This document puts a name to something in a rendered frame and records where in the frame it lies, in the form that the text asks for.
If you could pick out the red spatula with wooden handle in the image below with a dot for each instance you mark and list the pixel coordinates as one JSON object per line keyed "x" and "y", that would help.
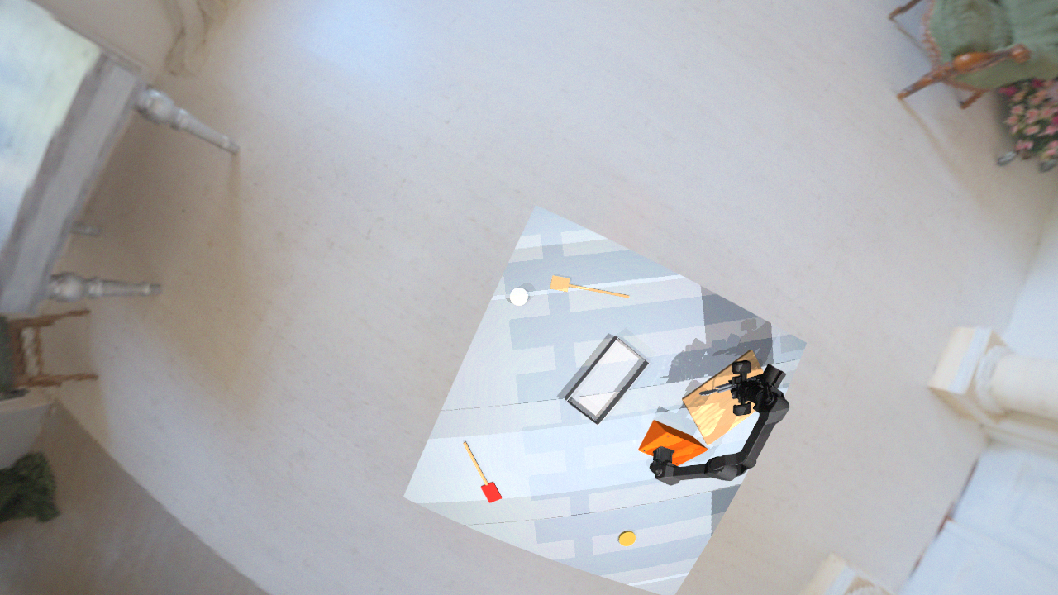
{"x": 490, "y": 490}

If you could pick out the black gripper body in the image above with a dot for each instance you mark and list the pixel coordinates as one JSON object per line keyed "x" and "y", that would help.
{"x": 743, "y": 386}

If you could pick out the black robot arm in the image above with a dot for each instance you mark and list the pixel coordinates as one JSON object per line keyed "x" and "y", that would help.
{"x": 772, "y": 406}

